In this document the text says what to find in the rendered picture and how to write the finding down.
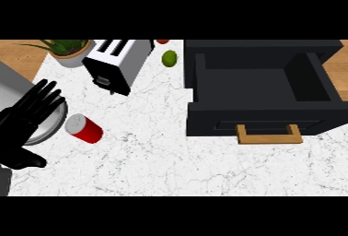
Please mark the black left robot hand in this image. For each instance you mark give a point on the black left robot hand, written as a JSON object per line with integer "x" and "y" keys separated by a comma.
{"x": 24, "y": 123}

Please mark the green lime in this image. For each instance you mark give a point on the green lime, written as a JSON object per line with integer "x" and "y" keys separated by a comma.
{"x": 170, "y": 58}

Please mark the black open drawer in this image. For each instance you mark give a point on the black open drawer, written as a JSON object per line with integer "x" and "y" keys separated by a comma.
{"x": 268, "y": 101}

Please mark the grey round plate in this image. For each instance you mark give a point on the grey round plate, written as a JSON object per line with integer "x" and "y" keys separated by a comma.
{"x": 49, "y": 126}

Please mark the potted green plant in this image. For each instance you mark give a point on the potted green plant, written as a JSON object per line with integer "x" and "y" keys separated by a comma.
{"x": 68, "y": 51}

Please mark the white and black toaster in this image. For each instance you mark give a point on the white and black toaster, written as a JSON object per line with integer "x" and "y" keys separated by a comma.
{"x": 117, "y": 63}

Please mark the red tomato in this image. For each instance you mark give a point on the red tomato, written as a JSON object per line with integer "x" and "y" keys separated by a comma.
{"x": 163, "y": 41}

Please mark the red can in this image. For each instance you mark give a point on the red can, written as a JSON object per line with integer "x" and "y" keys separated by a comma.
{"x": 86, "y": 129}

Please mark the black cabinet body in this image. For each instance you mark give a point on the black cabinet body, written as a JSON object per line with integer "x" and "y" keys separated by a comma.
{"x": 254, "y": 49}

